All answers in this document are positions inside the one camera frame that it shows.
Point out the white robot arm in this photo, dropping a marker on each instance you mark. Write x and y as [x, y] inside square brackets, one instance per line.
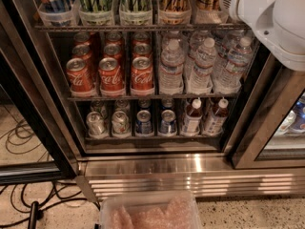
[278, 24]

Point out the coca-cola can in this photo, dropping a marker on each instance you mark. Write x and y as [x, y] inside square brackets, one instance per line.
[84, 52]
[142, 73]
[110, 74]
[79, 74]
[113, 51]
[142, 49]

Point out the front right Coca-Cola can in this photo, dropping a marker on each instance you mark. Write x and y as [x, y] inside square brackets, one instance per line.
[142, 73]

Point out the front middle Coca-Cola can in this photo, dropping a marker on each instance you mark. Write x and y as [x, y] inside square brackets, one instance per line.
[110, 74]

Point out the blue can front right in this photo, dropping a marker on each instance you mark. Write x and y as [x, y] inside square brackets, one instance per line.
[167, 125]

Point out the blue can front left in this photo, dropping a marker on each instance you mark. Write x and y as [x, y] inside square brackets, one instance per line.
[143, 124]

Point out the right fridge glass door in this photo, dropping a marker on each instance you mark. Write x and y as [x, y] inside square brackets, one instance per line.
[259, 125]

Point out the front left Coca-Cola can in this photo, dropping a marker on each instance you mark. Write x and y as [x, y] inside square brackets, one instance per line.
[79, 74]

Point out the blue can behind right door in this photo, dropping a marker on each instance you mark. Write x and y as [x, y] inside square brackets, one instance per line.
[299, 125]

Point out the silver can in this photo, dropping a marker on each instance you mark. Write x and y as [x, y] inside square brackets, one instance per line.
[95, 123]
[120, 124]

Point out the silver can front left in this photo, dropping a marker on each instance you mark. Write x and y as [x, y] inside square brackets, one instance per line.
[95, 123]

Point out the stainless fridge base grille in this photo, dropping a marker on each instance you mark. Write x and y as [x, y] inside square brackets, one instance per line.
[206, 175]

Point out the open fridge glass door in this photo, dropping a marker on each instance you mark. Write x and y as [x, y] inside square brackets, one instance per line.
[25, 53]

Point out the front right water bottle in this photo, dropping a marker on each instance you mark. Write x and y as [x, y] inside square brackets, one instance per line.
[231, 63]

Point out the water bottle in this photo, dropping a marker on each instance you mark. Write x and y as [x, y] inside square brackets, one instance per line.
[204, 56]
[231, 63]
[171, 68]

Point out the front middle water bottle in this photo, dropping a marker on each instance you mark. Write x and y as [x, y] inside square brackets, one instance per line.
[204, 56]

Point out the front left water bottle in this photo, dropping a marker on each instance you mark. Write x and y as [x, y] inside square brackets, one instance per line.
[171, 68]

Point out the left tea bottle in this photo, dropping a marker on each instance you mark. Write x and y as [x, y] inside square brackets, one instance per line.
[191, 118]

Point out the tea bottle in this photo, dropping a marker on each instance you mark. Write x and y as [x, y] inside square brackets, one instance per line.
[191, 118]
[216, 117]

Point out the right tea bottle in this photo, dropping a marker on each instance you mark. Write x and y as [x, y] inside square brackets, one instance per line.
[216, 117]

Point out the clear plastic bin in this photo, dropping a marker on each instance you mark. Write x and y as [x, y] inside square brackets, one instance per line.
[151, 210]

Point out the middle wire shelf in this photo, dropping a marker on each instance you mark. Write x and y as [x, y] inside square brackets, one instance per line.
[153, 96]

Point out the wire shelf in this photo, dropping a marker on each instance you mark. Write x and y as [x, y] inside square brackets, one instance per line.
[180, 27]
[153, 96]

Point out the top wire shelf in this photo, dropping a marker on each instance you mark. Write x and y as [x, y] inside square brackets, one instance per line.
[180, 27]

